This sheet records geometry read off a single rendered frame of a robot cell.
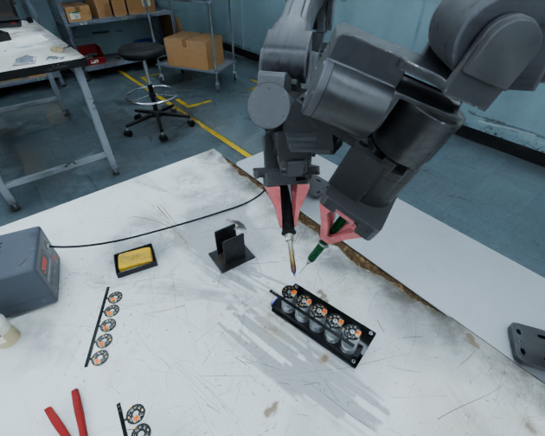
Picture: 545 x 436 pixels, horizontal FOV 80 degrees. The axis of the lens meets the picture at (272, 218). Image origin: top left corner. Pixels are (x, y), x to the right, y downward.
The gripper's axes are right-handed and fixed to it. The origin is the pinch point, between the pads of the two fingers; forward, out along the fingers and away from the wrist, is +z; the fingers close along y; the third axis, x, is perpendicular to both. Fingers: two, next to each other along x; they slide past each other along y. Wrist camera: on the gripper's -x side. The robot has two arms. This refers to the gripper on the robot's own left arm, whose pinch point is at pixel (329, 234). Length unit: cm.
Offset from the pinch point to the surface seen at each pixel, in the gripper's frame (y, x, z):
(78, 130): -112, -211, 183
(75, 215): 2, -48, 41
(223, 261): -3.2, -12.6, 26.5
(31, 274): 19.7, -34.0, 26.0
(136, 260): 5.8, -26.3, 30.7
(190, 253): -1.9, -19.3, 29.5
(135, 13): -268, -306, 157
